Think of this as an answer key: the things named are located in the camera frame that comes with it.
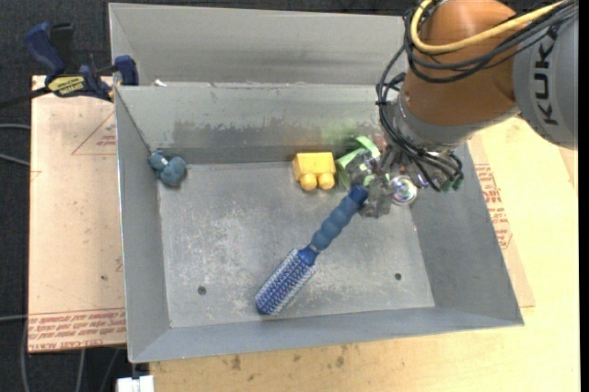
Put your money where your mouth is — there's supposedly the green toy building block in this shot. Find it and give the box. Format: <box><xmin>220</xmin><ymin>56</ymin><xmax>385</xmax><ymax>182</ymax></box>
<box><xmin>334</xmin><ymin>135</ymin><xmax>383</xmax><ymax>190</ymax></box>

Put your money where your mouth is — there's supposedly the blue-grey soft toy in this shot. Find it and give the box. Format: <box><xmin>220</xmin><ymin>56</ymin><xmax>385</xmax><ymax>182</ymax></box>
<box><xmin>146</xmin><ymin>149</ymin><xmax>188</xmax><ymax>189</ymax></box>

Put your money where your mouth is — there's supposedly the grey metal bin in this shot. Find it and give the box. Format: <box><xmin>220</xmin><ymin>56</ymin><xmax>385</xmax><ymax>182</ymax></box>
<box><xmin>108</xmin><ymin>2</ymin><xmax>525</xmax><ymax>364</ymax></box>

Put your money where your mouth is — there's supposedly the blue hairbrush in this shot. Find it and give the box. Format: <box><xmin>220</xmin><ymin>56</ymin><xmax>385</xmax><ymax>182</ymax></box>
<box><xmin>254</xmin><ymin>184</ymin><xmax>371</xmax><ymax>317</ymax></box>

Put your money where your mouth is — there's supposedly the brown cardboard board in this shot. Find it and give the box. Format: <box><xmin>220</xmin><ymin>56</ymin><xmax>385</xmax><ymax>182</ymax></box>
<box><xmin>27</xmin><ymin>75</ymin><xmax>537</xmax><ymax>355</ymax></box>

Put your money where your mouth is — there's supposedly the yellow toy building block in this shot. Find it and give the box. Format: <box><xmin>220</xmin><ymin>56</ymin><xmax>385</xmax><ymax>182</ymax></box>
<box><xmin>292</xmin><ymin>151</ymin><xmax>338</xmax><ymax>192</ymax></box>

